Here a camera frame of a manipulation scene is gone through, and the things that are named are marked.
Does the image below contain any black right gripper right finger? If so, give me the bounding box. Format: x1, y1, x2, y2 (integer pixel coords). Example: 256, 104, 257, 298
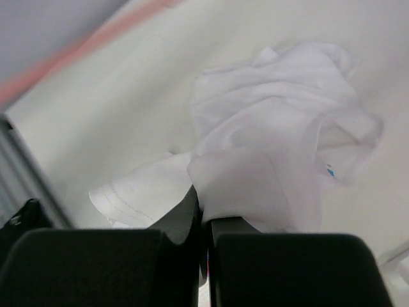
207, 217, 392, 306

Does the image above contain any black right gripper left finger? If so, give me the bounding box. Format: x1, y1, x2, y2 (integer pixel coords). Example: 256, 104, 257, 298
1, 188, 201, 306

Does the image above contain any pale pink tank top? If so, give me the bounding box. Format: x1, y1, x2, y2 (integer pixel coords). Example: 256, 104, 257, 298
89, 42, 383, 233

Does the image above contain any pink wire hanger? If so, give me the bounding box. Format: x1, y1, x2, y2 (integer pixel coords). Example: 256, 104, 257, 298
1, 1, 177, 106

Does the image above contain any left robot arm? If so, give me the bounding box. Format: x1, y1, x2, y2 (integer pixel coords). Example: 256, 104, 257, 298
1, 199, 54, 263

